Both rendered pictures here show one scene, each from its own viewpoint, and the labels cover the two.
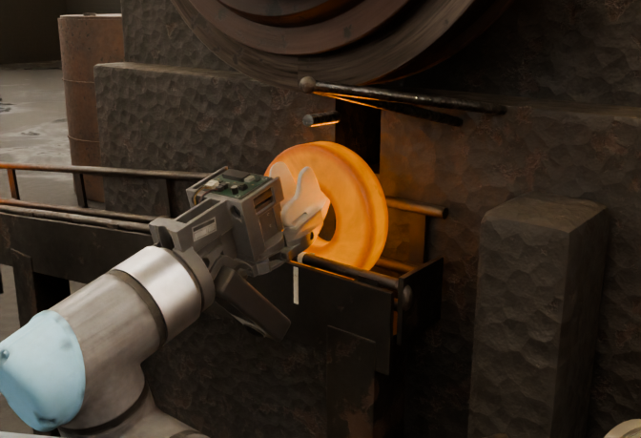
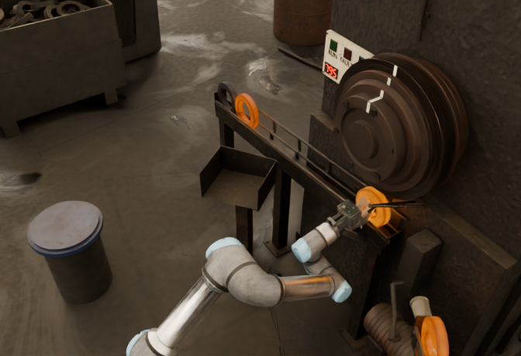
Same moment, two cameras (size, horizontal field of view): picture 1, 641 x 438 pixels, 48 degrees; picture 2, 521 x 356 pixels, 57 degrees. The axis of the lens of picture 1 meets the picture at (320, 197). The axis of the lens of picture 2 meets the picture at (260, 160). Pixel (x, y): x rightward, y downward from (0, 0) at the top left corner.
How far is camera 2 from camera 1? 1.23 m
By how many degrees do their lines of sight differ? 29
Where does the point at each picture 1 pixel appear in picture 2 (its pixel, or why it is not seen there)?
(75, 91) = not seen: outside the picture
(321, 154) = (375, 196)
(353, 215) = (380, 215)
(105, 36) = not seen: outside the picture
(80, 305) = (311, 240)
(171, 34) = not seen: hidden behind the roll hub
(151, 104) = (329, 138)
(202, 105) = not seen: hidden behind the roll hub
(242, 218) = (350, 220)
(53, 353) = (305, 251)
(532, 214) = (419, 243)
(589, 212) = (434, 245)
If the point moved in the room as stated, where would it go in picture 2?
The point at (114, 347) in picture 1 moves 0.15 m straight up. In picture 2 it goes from (317, 250) to (321, 220)
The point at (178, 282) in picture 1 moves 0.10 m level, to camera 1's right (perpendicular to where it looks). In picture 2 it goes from (332, 236) to (360, 243)
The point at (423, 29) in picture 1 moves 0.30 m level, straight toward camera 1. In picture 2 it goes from (402, 195) to (376, 262)
